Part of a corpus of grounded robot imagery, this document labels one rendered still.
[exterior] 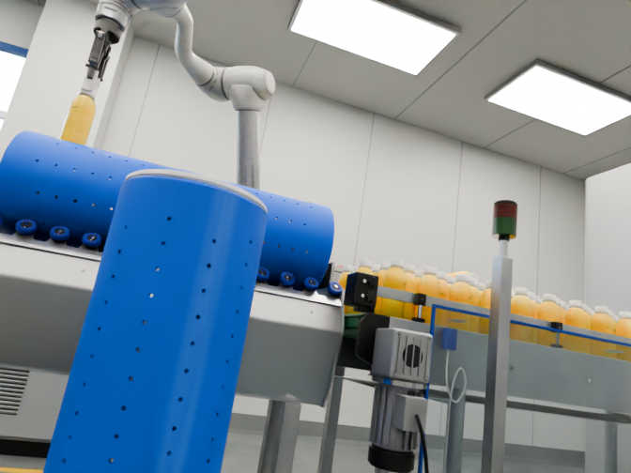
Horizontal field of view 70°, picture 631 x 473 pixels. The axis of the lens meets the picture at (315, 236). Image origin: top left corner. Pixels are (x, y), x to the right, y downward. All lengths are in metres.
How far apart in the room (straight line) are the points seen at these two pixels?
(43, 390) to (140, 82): 2.90
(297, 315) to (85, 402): 0.65
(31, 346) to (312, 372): 0.71
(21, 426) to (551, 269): 5.32
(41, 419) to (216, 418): 2.25
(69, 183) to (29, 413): 1.93
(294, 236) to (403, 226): 3.68
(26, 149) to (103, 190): 0.21
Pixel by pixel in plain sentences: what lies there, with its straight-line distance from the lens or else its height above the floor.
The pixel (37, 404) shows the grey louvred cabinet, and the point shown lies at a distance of 3.01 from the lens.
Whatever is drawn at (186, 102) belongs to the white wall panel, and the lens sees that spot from 4.69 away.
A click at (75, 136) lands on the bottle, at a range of 1.44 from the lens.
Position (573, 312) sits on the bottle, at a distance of 1.80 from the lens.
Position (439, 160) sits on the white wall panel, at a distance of 5.41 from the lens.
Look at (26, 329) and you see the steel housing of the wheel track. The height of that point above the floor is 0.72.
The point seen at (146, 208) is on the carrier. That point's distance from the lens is 0.80.
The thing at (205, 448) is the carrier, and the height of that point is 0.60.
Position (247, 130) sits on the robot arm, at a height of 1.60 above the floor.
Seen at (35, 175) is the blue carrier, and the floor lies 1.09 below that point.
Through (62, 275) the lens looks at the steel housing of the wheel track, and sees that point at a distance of 1.25.
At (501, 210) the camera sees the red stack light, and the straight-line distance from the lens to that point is 1.35.
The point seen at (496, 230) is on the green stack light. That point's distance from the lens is 1.34.
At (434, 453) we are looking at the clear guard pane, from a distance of 1.33.
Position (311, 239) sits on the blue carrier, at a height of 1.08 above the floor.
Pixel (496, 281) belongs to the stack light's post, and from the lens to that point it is 1.32.
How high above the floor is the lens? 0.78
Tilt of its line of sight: 14 degrees up
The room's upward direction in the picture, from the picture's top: 9 degrees clockwise
